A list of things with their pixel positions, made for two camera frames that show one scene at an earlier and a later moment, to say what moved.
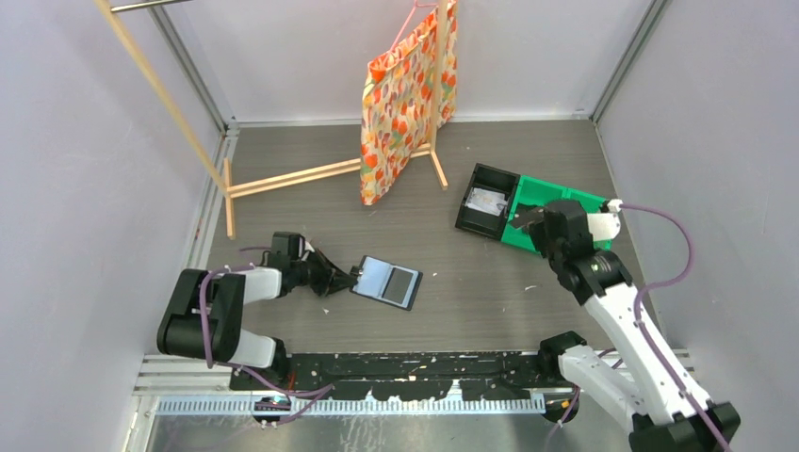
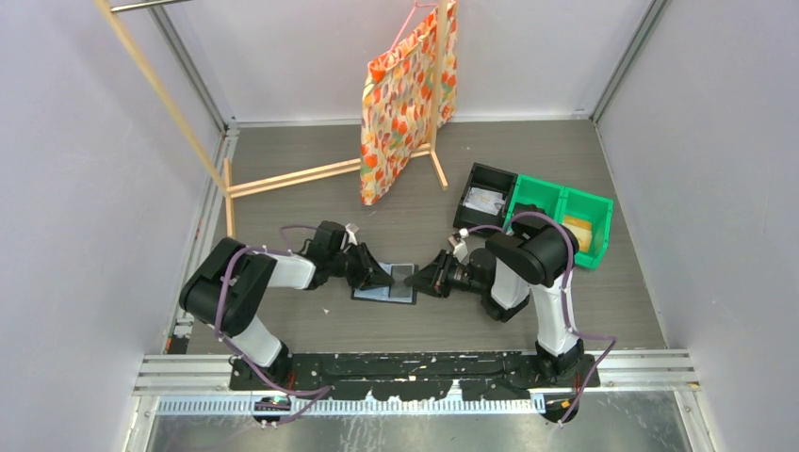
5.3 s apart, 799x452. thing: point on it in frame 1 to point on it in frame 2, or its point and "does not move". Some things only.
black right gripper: [537, 224] to [428, 279]
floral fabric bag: [397, 112] does not move
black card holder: [392, 283] does not move
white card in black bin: [486, 201] does not move
